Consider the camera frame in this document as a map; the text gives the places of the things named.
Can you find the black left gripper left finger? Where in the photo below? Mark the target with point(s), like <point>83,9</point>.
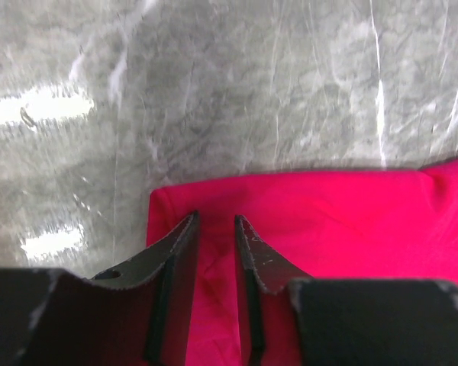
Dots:
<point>135,313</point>

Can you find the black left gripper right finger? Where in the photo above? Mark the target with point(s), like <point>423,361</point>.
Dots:
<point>288,317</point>

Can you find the bright pink t-shirt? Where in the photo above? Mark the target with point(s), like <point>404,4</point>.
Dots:
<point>394,224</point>

